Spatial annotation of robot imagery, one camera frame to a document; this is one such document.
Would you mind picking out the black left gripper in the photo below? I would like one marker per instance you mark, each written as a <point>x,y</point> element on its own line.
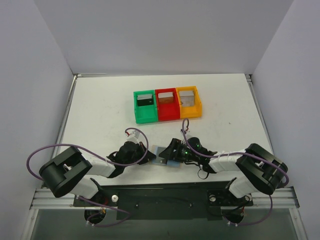
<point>144,156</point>

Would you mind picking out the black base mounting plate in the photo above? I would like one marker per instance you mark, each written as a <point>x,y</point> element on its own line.
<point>173,201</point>

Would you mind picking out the beige leather card holder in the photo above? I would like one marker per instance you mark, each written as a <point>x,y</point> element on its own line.
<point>160,161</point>

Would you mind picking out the red plastic bin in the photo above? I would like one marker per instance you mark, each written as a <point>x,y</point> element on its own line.
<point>170,111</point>

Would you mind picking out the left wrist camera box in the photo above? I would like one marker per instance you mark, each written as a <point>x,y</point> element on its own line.
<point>134,134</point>

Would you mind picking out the cards in yellow bin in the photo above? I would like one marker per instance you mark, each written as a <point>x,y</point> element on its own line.
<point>187,98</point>

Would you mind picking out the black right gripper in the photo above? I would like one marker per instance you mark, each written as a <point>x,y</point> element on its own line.
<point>175,149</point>

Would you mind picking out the cards in red bin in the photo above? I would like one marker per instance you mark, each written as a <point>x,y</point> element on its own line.
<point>165,97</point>

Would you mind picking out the black cards in green bin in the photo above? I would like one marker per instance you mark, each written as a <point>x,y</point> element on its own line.
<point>144,99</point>

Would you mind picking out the yellow plastic bin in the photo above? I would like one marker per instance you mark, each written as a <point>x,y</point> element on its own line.
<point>190,112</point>

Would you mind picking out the green plastic bin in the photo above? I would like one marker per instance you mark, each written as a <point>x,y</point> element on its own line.
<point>145,114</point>

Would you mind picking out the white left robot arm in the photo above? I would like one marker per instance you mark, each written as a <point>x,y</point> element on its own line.
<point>69,171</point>

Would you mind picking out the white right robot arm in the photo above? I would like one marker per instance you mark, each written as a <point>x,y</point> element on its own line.
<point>262,171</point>

